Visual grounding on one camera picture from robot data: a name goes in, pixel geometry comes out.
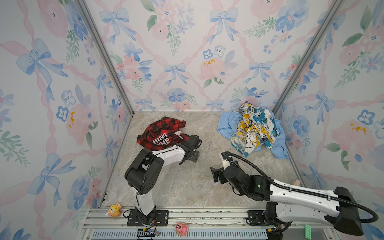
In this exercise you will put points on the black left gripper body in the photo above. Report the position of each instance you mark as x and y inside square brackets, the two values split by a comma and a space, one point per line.
[195, 155]

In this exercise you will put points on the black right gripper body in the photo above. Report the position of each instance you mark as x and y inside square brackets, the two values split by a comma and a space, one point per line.
[221, 175]

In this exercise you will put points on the red black plaid shirt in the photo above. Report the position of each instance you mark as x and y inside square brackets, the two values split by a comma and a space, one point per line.
[163, 134]

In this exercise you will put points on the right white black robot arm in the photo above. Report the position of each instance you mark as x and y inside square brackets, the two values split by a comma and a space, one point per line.
[288, 203]

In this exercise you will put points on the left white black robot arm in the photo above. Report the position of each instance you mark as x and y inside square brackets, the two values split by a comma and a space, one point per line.
[144, 171]

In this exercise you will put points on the white yellow teal printed cloth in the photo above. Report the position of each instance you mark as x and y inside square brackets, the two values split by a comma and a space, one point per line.
[257, 126]

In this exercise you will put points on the light blue shirt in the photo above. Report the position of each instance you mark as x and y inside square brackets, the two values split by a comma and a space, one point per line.
[227, 126]

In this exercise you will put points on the pink toy figure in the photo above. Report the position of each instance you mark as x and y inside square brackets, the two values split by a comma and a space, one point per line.
[182, 229]

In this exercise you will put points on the green toy brick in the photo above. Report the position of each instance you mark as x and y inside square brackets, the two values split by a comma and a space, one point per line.
[308, 232]

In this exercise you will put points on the yellow toy figure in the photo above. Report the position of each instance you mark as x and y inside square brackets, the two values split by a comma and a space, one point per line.
[114, 210]

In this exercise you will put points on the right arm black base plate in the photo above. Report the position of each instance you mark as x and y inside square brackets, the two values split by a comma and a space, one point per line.
[259, 218]

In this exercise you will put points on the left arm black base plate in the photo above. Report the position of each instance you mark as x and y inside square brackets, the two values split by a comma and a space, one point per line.
[157, 218]

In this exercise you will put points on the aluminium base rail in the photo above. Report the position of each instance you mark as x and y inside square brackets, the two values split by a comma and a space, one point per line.
[204, 224]

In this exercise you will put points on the right aluminium corner post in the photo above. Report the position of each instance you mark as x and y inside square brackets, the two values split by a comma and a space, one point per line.
[310, 51]

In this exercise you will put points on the aluminium corner post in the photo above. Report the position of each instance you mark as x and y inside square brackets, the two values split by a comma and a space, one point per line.
[310, 51]
[95, 34]

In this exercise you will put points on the left aluminium corner post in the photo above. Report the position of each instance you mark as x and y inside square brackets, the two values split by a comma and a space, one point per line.
[95, 34]

